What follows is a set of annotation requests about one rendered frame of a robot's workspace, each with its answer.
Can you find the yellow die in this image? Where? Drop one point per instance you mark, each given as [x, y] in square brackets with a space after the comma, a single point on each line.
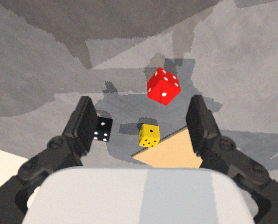
[149, 135]

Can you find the black die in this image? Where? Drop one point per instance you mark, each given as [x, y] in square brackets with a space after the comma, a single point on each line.
[103, 129]

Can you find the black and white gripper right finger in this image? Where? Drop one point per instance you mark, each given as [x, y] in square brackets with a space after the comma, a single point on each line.
[219, 153]

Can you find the orange mat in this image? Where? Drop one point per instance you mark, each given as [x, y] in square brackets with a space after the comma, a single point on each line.
[173, 151]

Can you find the red die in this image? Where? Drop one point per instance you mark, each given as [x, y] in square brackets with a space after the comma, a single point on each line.
[163, 87]

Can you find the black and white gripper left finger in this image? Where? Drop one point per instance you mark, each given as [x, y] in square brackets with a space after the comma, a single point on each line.
[75, 140]

